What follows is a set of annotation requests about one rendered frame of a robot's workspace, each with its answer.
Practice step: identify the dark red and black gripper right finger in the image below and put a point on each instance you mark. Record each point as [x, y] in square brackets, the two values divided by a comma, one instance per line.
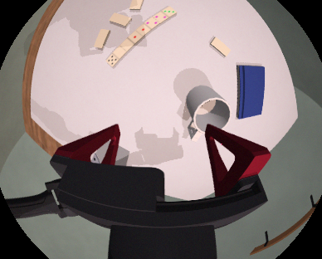
[250, 158]

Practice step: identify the grey mug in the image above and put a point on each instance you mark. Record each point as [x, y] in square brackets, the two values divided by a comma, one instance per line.
[206, 106]

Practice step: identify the blue notebook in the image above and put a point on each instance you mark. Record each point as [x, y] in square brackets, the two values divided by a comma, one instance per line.
[250, 90]

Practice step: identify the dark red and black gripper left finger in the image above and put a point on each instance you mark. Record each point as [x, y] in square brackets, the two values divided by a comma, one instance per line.
[83, 148]

